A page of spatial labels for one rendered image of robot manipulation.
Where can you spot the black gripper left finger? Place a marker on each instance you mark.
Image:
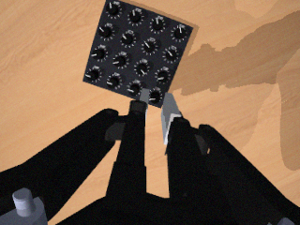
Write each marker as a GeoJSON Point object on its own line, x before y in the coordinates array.
{"type": "Point", "coordinates": [32, 193]}

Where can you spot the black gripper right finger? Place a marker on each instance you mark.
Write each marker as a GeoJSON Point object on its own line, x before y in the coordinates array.
{"type": "Point", "coordinates": [252, 198]}

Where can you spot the black knob box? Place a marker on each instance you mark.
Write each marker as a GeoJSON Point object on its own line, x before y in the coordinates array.
{"type": "Point", "coordinates": [134, 26]}

